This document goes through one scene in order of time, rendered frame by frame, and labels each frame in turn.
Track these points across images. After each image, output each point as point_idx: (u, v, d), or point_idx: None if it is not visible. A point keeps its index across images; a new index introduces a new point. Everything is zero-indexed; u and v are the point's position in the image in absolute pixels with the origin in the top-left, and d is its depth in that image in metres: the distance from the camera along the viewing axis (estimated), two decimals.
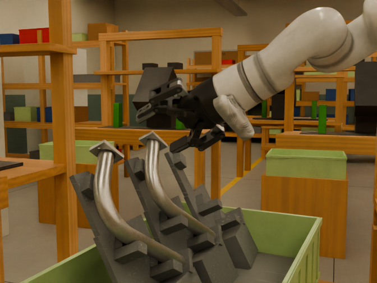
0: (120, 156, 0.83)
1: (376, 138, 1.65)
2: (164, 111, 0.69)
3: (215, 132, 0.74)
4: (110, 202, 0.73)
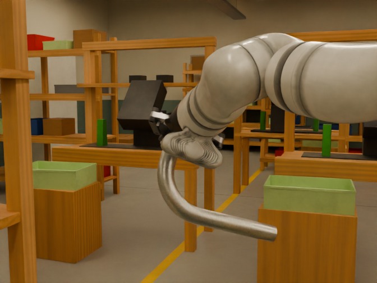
0: None
1: None
2: None
3: (212, 141, 0.71)
4: (169, 188, 0.74)
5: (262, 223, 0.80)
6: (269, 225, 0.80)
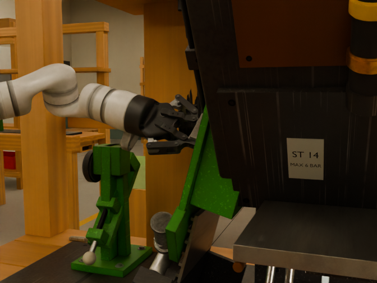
0: (194, 137, 0.73)
1: None
2: (187, 126, 0.79)
3: (155, 145, 0.77)
4: None
5: (163, 260, 0.73)
6: (159, 267, 0.72)
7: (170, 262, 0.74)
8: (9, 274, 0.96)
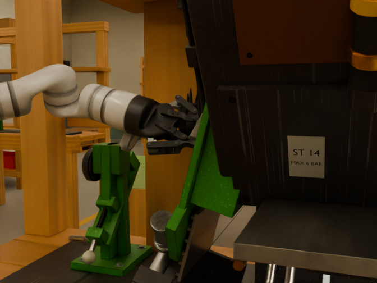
0: (194, 136, 0.73)
1: None
2: (187, 126, 0.80)
3: (154, 145, 0.76)
4: None
5: (162, 260, 0.72)
6: (159, 267, 0.72)
7: (169, 263, 0.73)
8: (9, 273, 0.96)
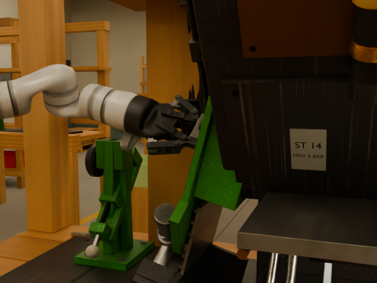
0: (194, 136, 0.73)
1: None
2: (187, 126, 0.80)
3: (154, 145, 0.76)
4: None
5: (163, 260, 0.73)
6: None
7: None
8: (13, 268, 0.97)
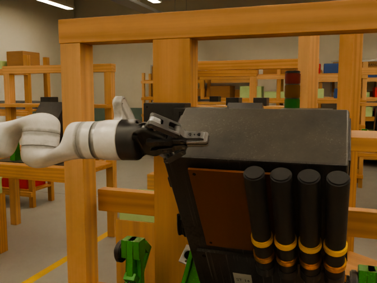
0: (181, 261, 1.21)
1: None
2: None
3: None
4: None
5: None
6: None
7: None
8: None
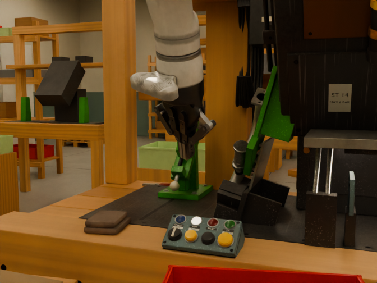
0: (254, 102, 1.05)
1: None
2: (177, 132, 0.75)
3: (201, 124, 0.71)
4: (251, 128, 1.16)
5: None
6: None
7: None
8: (110, 201, 1.30)
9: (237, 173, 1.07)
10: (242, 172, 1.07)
